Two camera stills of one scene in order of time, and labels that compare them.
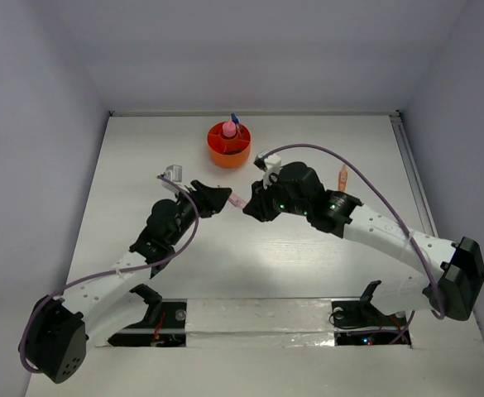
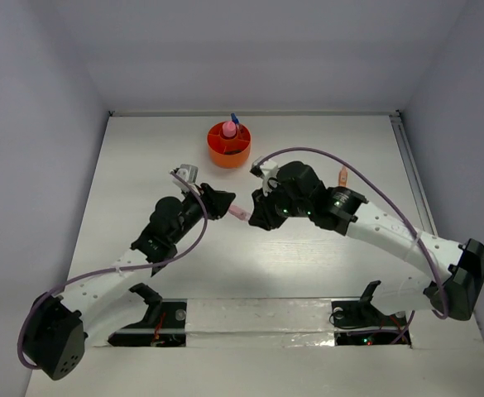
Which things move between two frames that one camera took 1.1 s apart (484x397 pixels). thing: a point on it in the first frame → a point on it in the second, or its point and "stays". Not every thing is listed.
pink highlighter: (237, 200) → (238, 212)
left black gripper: (216, 197) stays
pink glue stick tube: (229, 129) stays
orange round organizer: (228, 144) stays
